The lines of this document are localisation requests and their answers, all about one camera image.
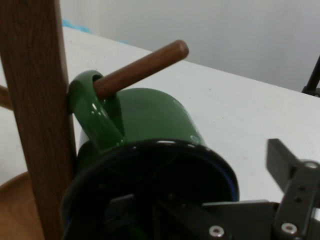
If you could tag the black tripod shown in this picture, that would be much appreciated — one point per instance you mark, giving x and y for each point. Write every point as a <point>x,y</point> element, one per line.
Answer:
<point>312,80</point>

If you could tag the cyan foam mat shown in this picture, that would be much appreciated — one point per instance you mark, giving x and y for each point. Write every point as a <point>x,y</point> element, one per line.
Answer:
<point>75,25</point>

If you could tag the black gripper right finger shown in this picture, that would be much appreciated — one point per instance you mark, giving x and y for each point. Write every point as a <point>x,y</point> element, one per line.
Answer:
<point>300,190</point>

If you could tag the green enamel mug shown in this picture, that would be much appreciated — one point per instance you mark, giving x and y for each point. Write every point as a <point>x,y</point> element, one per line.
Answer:
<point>155,115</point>

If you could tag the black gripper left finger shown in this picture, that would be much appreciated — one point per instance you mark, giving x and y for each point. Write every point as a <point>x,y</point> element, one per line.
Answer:
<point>175,220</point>

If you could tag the brown wooden mug tree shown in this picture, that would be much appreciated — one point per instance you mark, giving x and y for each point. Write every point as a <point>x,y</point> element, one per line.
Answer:
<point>32,100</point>

